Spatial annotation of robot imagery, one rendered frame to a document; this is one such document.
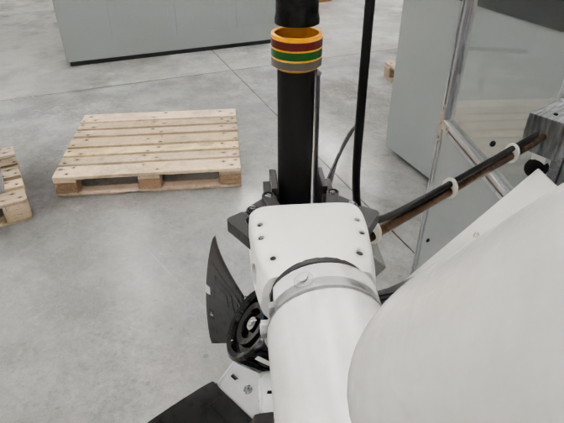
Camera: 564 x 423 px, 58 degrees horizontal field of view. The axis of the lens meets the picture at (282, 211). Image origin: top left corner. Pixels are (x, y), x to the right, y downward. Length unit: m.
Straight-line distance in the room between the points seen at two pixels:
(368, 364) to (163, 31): 5.98
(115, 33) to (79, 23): 0.36
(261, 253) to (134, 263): 2.49
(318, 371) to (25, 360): 2.30
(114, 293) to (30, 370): 0.53
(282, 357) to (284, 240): 0.11
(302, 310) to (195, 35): 5.91
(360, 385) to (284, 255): 0.23
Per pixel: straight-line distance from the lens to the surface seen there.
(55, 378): 2.43
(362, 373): 0.16
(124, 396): 2.28
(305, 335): 0.31
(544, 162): 1.02
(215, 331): 1.08
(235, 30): 6.30
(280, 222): 0.42
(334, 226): 0.42
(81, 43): 6.03
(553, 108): 1.03
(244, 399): 0.83
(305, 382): 0.30
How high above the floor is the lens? 1.77
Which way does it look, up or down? 34 degrees down
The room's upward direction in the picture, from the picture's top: straight up
